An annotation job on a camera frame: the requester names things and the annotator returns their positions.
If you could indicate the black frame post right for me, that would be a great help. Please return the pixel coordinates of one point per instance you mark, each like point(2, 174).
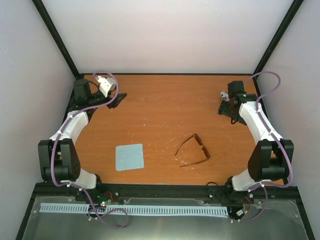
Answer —
point(282, 28)

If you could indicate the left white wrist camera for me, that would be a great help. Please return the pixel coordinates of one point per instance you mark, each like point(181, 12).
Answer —
point(106, 85)

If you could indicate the light blue cleaning cloth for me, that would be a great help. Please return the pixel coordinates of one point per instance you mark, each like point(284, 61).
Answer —
point(129, 157)

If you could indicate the black frame post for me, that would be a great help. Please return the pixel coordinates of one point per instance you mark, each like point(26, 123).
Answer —
point(47, 20)
point(282, 28)

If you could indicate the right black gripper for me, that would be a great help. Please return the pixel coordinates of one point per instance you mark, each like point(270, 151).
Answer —
point(223, 110)

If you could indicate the light blue slotted cable duct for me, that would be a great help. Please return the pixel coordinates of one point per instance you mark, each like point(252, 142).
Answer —
point(136, 210)

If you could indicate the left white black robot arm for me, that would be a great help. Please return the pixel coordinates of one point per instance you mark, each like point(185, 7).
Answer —
point(58, 159)

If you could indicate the black aluminium front rail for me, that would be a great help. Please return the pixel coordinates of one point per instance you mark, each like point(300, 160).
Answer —
point(126, 191)

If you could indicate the brown tinted sunglasses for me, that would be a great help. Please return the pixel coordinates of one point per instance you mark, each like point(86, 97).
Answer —
point(203, 155)

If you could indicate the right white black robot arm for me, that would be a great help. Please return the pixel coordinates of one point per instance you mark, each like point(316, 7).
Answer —
point(272, 156)

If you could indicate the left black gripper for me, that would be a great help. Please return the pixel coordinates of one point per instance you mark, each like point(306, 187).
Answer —
point(115, 102)

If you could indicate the black frame post left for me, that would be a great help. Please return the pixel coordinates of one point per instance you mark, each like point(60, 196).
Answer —
point(47, 20)

